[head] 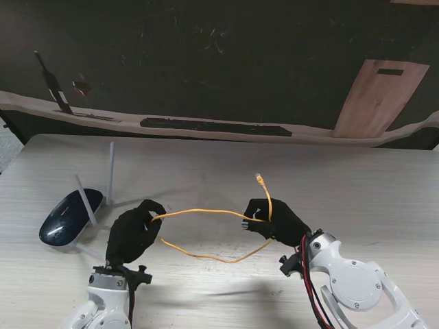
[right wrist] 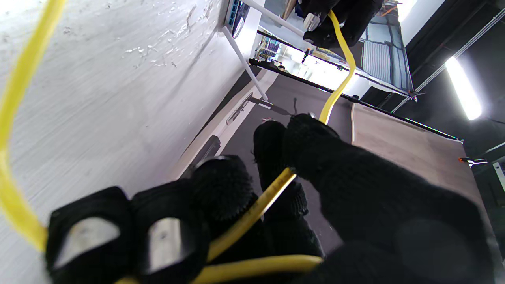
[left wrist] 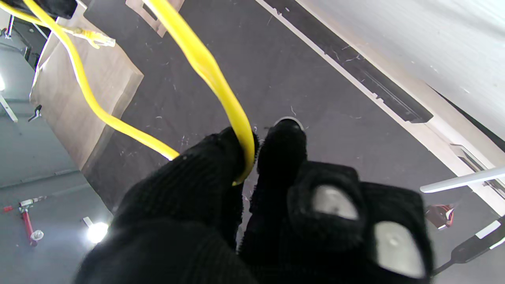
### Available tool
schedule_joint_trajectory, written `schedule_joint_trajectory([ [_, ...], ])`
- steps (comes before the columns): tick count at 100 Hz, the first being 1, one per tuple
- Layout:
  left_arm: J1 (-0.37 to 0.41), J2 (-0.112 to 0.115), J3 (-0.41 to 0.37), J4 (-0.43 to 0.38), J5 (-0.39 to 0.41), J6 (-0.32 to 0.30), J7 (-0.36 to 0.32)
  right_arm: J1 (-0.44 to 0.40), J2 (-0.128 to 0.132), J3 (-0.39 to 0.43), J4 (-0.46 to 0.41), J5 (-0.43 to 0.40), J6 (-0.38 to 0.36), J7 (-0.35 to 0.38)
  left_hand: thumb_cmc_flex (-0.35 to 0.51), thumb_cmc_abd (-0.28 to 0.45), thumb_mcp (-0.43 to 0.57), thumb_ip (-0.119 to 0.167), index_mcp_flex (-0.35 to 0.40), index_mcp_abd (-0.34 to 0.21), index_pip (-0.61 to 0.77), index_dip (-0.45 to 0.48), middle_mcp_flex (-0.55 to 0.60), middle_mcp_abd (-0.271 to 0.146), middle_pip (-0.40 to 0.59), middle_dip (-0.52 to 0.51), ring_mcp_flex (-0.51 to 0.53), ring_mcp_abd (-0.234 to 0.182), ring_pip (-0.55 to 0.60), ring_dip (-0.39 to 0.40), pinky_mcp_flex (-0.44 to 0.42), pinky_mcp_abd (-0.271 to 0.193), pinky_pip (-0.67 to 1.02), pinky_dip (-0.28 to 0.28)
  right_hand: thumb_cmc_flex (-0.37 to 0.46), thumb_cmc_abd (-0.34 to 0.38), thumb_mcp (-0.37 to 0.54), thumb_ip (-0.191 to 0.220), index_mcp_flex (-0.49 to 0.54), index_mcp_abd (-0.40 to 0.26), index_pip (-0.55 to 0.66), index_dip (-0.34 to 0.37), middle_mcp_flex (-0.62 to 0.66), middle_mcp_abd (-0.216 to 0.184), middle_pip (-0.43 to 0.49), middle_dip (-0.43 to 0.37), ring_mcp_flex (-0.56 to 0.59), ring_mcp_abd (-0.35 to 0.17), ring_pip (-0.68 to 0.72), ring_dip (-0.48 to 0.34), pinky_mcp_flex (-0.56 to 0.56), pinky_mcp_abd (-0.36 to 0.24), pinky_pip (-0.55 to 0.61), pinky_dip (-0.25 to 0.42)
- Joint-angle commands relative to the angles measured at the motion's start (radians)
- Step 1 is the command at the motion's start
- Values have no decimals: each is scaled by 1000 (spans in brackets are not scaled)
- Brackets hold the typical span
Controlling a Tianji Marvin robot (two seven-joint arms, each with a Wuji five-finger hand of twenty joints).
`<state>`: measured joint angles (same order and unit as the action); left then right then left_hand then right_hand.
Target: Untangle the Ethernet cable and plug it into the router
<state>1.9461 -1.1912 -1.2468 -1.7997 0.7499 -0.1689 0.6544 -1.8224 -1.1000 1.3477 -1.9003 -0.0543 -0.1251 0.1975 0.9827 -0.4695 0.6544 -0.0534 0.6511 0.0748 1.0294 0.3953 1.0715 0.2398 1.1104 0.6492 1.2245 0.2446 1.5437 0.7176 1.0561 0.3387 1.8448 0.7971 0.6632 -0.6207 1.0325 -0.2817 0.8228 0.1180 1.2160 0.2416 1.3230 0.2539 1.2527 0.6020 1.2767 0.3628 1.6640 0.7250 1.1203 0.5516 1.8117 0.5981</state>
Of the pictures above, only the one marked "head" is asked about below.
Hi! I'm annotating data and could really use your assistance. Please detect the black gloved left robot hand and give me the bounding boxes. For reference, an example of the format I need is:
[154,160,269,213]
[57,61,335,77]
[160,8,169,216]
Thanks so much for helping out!
[104,199,165,267]

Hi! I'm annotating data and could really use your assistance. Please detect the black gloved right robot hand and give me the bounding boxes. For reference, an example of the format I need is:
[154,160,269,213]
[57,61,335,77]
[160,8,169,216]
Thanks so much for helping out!
[241,197,311,248]

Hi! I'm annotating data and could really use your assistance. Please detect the black router with white antennas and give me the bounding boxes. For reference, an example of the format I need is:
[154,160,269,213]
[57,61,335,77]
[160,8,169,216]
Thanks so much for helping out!
[38,142,116,258]

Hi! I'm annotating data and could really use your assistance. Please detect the yellow Ethernet cable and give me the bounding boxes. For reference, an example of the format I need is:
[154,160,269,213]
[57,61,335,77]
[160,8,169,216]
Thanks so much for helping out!
[150,173,275,265]

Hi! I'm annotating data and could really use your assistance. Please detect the long beige floor band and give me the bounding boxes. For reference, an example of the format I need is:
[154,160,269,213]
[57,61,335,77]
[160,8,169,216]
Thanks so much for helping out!
[0,90,439,149]

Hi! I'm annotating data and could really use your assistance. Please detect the long black floor strip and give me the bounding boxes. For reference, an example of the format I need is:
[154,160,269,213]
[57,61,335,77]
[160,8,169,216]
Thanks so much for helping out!
[140,117,293,138]

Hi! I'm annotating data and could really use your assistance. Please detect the light wooden board with slot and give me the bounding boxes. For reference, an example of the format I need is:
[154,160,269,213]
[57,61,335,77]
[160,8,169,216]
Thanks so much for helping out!
[334,60,431,138]

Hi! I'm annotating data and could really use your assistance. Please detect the small red and black object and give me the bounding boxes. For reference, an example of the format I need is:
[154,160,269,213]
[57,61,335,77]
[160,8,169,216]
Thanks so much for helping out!
[71,80,93,97]

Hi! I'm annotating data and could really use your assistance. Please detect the black bottle-shaped stand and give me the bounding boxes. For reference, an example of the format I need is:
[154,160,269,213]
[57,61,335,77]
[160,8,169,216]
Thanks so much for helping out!
[33,50,75,116]

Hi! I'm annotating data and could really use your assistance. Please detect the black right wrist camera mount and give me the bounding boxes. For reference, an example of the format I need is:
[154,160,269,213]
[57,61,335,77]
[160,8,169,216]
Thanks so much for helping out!
[279,252,302,278]

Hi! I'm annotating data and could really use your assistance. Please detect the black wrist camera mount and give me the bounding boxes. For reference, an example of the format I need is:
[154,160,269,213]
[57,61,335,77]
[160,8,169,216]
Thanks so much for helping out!
[279,252,302,278]
[128,264,153,292]

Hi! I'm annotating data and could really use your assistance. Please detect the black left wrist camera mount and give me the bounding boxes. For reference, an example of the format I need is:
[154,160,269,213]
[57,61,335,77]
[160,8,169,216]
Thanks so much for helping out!
[128,264,153,292]

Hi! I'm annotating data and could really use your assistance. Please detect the left arm black cable bundle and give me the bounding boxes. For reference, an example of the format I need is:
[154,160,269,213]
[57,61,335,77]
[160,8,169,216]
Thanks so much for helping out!
[125,270,137,326]

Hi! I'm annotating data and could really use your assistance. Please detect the right arm red black cables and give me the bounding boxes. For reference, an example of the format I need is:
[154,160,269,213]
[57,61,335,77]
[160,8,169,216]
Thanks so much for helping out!
[299,234,335,329]

